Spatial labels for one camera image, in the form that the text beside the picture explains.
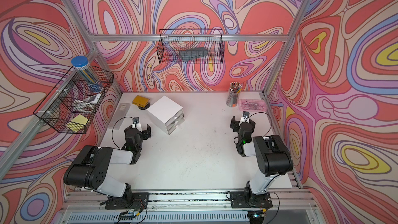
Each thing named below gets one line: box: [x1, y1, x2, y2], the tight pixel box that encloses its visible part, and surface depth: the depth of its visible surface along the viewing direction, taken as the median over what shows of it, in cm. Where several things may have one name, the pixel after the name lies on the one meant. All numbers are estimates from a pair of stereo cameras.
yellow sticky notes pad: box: [65, 114, 89, 133], surface depth 69 cm
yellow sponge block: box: [132, 95, 150, 108], surface depth 110 cm
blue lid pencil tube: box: [70, 55, 104, 94], surface depth 76 cm
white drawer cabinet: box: [146, 95, 186, 136], surface depth 93 cm
